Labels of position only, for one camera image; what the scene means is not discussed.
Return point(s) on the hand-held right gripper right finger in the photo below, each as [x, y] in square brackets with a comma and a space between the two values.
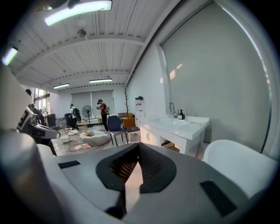
[157, 172]

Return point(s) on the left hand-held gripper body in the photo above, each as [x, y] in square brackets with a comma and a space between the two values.
[44, 132]

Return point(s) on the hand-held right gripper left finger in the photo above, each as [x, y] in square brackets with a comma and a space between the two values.
[109, 175]

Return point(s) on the black soap dispenser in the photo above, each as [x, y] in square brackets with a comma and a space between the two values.
[181, 115]

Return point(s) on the black backpack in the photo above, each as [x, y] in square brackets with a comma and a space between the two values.
[76, 111]

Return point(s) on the white round floor cushion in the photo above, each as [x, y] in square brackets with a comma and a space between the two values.
[96, 137]

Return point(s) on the white sink vanity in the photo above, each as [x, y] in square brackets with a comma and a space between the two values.
[172, 129]

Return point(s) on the black standing fan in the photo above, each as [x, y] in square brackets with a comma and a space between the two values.
[87, 111]

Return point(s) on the long ceiling light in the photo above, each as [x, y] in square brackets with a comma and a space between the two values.
[9, 55]
[61, 86]
[100, 80]
[76, 12]

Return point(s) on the dark blue chair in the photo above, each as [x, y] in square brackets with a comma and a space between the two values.
[114, 124]

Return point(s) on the orange chair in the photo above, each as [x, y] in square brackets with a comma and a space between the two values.
[130, 124]

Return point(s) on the grey window blinds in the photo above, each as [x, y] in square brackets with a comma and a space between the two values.
[96, 100]

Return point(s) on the white paper bag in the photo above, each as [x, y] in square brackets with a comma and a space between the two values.
[140, 114]

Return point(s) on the brown wooden cabinet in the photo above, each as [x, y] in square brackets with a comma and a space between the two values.
[125, 115]

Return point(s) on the chrome faucet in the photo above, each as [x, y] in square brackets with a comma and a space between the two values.
[172, 109]

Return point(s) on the wooden coat rack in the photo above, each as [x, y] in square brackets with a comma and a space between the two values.
[127, 102]

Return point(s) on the black cap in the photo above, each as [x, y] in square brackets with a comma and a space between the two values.
[139, 98]

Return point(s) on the white toilet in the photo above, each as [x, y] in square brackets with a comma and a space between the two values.
[236, 164]

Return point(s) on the metal dome ceiling fixture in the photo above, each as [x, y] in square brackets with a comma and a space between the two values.
[81, 32]

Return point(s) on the grey roller blind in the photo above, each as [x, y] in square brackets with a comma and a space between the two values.
[218, 83]

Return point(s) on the white wall box red label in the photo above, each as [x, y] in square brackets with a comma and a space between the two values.
[139, 106]

